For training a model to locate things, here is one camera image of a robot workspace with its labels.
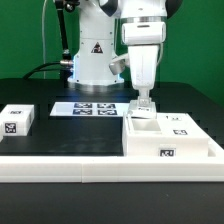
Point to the white cabinet top block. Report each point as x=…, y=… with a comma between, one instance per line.
x=16, y=119

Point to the white cabinet door panel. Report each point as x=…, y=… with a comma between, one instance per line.
x=138, y=111
x=180, y=126

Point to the white base marker plate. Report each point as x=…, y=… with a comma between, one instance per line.
x=86, y=109

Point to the white L-shaped obstacle frame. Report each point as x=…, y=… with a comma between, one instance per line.
x=20, y=168

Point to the white cabinet body box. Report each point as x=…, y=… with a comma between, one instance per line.
x=143, y=138

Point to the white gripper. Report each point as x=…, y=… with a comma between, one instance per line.
x=143, y=63

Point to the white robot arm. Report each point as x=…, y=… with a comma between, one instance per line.
x=119, y=34

